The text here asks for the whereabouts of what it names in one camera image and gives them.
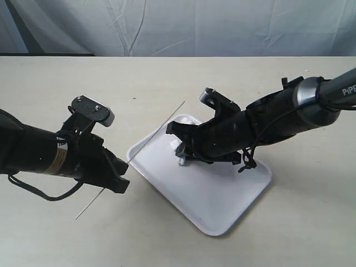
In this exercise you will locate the thin metal skewer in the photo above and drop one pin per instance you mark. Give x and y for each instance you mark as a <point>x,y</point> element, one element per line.
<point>133,156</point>

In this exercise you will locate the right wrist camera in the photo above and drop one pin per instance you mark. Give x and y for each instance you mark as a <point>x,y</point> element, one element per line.
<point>222,106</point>

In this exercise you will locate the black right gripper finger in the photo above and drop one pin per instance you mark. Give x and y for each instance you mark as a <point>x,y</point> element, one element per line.
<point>182,131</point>
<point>183,151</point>

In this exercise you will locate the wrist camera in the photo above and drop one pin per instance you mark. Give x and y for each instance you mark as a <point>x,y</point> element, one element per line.
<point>93,110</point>
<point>222,106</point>

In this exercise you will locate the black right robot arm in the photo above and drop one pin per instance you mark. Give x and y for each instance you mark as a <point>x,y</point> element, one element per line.
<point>302,104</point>

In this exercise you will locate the white foam piece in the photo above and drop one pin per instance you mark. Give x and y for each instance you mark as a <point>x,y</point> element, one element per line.
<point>181,161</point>
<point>175,144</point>
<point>187,120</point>

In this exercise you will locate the white backdrop curtain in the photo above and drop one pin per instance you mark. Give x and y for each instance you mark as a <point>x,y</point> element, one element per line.
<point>179,28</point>

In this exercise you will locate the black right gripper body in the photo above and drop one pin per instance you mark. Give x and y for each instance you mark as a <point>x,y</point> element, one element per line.
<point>220,139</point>

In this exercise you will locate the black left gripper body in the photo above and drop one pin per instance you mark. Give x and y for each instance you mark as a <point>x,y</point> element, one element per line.
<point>84,157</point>

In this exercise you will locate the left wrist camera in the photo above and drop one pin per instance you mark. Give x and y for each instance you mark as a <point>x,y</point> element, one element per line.
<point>93,110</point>

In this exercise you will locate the white plastic tray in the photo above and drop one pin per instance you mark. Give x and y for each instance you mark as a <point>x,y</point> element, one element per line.
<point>213,197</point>

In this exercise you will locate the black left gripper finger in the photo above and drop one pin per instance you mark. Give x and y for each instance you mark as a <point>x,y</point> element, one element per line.
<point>117,185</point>
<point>117,164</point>

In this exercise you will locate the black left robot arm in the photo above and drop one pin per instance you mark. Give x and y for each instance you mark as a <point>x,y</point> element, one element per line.
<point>25,148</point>

